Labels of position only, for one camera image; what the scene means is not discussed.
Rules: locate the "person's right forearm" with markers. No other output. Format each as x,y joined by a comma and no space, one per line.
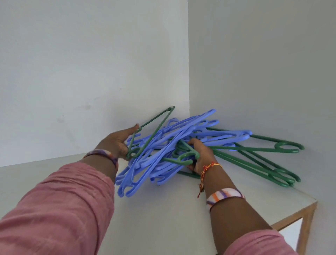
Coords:
236,220

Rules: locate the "striped white purple bangle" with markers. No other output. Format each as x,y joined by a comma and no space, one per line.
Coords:
223,195

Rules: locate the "person's right hand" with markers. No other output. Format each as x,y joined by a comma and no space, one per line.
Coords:
206,157

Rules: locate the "person's left hand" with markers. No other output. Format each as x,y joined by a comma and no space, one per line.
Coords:
118,144

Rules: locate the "striped orange purple bangle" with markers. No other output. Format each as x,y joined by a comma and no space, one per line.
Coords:
105,154

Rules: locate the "person's left forearm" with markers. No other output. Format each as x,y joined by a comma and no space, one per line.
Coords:
99,169

